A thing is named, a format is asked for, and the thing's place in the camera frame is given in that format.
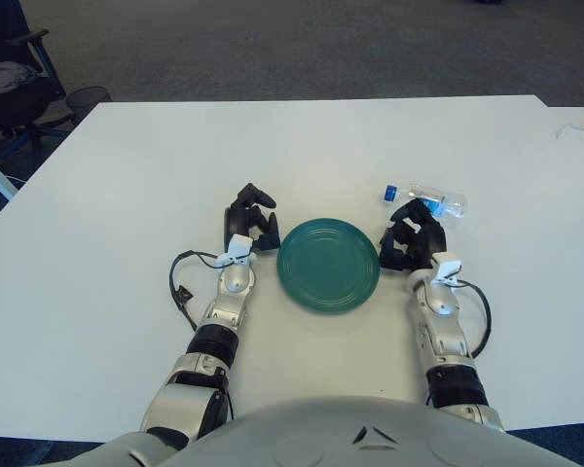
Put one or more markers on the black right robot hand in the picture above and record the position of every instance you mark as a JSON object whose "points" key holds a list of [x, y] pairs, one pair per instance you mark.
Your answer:
{"points": [[430, 238]]}

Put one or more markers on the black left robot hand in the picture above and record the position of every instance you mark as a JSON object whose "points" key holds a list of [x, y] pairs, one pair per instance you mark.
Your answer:
{"points": [[233, 221]]}

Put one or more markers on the clear bottle with blue cap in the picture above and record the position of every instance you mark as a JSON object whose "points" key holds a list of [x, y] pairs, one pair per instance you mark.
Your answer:
{"points": [[450, 202]]}

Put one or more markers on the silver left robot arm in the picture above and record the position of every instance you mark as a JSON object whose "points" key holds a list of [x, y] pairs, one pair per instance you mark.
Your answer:
{"points": [[233, 282]]}

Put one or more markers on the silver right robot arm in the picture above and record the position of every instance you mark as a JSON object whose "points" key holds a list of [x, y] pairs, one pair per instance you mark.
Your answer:
{"points": [[443, 335]]}

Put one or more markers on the green ceramic plate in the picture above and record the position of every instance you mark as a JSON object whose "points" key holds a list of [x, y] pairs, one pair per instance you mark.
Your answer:
{"points": [[328, 265]]}

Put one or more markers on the black mesh wastebasket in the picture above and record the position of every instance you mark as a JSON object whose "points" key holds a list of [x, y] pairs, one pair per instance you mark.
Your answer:
{"points": [[87, 99]]}

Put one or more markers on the grey robot torso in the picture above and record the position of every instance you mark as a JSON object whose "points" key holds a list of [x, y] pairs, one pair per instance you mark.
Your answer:
{"points": [[292, 433]]}

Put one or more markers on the black office chair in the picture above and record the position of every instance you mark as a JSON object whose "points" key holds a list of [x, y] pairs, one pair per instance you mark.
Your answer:
{"points": [[10, 109]]}

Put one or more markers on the grey cloth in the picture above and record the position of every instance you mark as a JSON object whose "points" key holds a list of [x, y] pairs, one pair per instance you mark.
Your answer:
{"points": [[5, 75]]}

